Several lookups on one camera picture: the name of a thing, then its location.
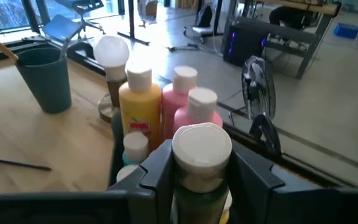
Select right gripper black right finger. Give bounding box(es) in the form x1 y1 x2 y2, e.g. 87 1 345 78
227 139 292 224

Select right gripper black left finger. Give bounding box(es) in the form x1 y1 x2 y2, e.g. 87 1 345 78
108 139 176 224

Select small yellow paint bottle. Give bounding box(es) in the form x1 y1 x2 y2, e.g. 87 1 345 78
219 191 233 224

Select small teal paint bottle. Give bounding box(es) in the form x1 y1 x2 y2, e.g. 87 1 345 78
122 131 150 167

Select small green paint bottle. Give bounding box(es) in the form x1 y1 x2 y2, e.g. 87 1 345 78
172 122 233 224

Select large yellow paint bottle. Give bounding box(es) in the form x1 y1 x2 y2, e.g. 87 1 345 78
118 63 163 150

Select large pink paint bottle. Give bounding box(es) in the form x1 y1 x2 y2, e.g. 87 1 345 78
173 87 224 134
162 65 199 141

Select teal plastic bin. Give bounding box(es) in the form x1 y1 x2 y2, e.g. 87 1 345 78
108 110 127 189

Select black floor fan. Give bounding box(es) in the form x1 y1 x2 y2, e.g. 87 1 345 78
227 55 278 127

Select white bulb on metal base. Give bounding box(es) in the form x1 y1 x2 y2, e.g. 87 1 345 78
93 34 131 124

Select black device pink lights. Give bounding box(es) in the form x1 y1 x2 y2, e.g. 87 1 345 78
222 23 270 68

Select teal ribbed plastic cup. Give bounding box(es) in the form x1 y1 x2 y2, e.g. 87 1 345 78
14 46 73 114

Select grey metal workbench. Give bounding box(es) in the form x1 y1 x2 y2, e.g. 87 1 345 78
233 0 344 80

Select black-framed desk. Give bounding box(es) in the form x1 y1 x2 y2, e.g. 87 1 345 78
116 0 151 47

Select brown cardboard box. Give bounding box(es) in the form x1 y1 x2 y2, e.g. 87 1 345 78
137 0 160 18

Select blue plastic crate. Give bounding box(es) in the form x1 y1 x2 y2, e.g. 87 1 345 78
333 22 358 40

